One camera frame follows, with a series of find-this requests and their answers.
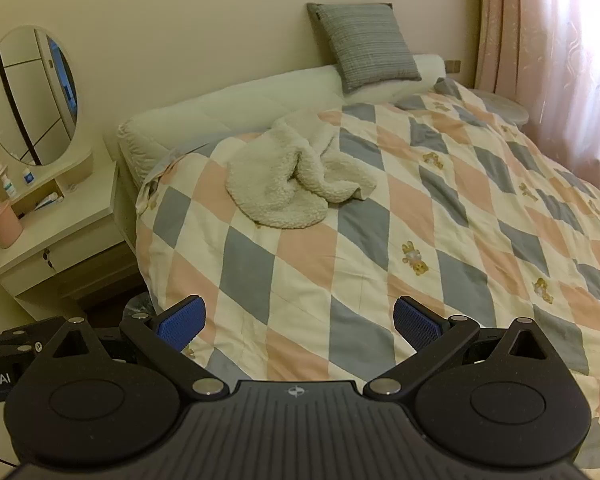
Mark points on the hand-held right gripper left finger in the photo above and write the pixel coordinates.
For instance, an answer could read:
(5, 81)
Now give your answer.
(182, 322)

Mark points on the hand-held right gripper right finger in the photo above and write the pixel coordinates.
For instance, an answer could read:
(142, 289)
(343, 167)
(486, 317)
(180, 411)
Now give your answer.
(416, 327)

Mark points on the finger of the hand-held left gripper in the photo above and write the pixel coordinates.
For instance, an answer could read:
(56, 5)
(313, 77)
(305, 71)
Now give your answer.
(10, 341)

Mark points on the cream fleece garment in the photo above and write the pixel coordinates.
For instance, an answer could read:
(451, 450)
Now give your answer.
(285, 180)

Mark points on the bin with plastic bag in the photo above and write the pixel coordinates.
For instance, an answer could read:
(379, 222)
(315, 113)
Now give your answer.
(137, 305)

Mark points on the checked bear print quilt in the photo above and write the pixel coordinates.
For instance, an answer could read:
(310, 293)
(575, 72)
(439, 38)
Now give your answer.
(430, 220)

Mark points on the pink cup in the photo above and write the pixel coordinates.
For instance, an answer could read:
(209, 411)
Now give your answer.
(4, 227)

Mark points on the cream dressing table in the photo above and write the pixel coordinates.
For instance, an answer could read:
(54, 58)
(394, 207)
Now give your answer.
(65, 220)

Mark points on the white tube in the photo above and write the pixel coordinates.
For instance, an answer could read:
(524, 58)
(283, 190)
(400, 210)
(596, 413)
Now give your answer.
(47, 201)

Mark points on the white and blue bottle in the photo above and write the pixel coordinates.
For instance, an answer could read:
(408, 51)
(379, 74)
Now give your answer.
(10, 187)

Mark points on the small white bottle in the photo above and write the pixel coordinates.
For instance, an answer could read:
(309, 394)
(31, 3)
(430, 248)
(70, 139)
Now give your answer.
(28, 176)

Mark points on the long white bolster pillow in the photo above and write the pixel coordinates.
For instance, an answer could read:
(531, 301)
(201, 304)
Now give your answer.
(230, 110)

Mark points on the round white side table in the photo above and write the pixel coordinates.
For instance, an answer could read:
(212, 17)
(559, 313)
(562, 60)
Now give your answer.
(505, 107)

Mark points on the oval mirror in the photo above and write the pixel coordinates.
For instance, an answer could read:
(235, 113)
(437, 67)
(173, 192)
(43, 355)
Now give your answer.
(30, 95)

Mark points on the grey striped cushion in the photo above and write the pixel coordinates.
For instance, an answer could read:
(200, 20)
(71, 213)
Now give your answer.
(367, 45)

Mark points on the sheer white curtain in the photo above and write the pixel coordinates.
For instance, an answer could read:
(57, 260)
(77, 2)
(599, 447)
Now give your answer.
(585, 70)

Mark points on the pink curtain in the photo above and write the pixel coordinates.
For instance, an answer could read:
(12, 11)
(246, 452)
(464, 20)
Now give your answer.
(505, 30)

